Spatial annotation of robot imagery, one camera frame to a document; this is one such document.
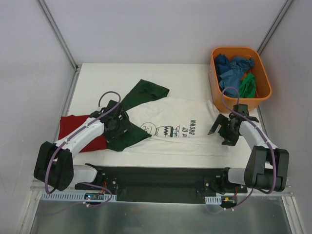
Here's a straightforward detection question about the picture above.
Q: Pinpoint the white cable duct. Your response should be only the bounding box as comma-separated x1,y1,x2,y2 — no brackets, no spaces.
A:
205,195,222,205
41,192,117,202

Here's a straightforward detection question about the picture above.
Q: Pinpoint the white and green t shirt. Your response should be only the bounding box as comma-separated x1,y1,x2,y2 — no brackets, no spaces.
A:
107,79,232,157

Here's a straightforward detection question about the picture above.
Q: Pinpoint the bright green t shirt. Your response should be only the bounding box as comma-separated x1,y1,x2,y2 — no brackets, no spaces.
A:
239,73,256,98

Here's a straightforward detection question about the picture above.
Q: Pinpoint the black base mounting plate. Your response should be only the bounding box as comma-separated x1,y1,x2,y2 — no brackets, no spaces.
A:
73,165,249,203

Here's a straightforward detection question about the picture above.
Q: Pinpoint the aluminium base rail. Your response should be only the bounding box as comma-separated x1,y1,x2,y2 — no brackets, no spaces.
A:
30,179,294,196

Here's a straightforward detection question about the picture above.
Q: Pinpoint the light blue t shirt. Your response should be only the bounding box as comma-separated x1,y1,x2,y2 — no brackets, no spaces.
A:
217,56,254,98

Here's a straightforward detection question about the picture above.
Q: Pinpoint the left white cable duct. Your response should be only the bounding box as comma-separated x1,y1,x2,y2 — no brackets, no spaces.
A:
41,192,117,202

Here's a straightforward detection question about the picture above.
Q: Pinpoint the left aluminium frame post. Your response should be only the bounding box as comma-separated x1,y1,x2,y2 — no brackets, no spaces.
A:
36,0,79,72

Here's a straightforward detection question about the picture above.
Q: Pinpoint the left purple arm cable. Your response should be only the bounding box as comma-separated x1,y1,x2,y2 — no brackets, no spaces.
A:
45,91,122,195

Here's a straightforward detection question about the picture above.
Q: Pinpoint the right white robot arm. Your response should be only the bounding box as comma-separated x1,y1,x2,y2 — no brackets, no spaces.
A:
208,104,290,194

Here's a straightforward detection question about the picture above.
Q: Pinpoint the folded red t shirt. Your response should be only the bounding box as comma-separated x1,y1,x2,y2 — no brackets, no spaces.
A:
58,115,107,153

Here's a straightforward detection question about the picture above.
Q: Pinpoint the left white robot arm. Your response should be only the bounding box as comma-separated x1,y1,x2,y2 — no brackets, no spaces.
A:
33,100,133,191

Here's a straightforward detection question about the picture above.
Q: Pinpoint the right white cable duct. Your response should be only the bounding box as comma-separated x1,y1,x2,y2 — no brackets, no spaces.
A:
205,195,222,205

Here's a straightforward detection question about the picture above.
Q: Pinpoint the dark blue t shirt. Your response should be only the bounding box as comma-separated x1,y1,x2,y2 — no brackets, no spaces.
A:
214,54,231,76

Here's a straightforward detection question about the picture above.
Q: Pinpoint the right aluminium frame post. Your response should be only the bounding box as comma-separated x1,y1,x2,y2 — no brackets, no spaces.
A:
257,0,296,55

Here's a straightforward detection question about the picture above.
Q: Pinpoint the aluminium frame post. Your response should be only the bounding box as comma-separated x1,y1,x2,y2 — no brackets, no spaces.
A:
36,0,79,72
257,0,296,55

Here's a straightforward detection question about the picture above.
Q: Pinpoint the orange plastic bin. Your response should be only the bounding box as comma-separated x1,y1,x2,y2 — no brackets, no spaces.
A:
208,46,272,112

